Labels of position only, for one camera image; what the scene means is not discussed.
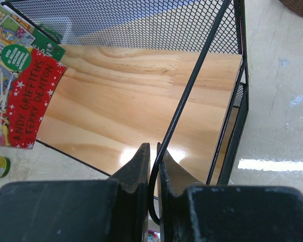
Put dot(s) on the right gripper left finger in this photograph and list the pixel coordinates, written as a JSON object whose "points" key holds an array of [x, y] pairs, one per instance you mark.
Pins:
{"points": [[114, 209]]}

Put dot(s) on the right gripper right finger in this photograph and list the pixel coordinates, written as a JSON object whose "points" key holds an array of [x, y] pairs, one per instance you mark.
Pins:
{"points": [[192, 211]]}

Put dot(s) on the black wire wooden shelf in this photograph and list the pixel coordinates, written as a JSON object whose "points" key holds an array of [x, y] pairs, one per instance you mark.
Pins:
{"points": [[128, 63]]}

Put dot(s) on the red treehouse book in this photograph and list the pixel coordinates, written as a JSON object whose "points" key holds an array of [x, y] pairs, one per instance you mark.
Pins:
{"points": [[29, 98]]}

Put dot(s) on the green 104-storey treehouse book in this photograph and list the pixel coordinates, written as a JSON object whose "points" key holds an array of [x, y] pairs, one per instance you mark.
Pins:
{"points": [[17, 39]]}

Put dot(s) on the brown core paper roll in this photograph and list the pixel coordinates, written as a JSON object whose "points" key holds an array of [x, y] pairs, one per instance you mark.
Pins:
{"points": [[295, 6]]}

